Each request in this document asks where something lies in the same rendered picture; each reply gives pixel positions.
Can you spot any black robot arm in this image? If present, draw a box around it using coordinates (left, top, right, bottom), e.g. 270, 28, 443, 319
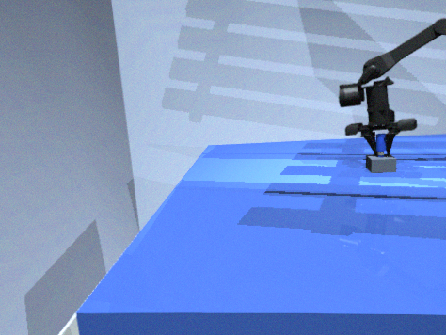
338, 17, 446, 108

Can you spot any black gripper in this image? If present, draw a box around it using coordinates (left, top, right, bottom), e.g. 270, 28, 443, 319
344, 102, 418, 156

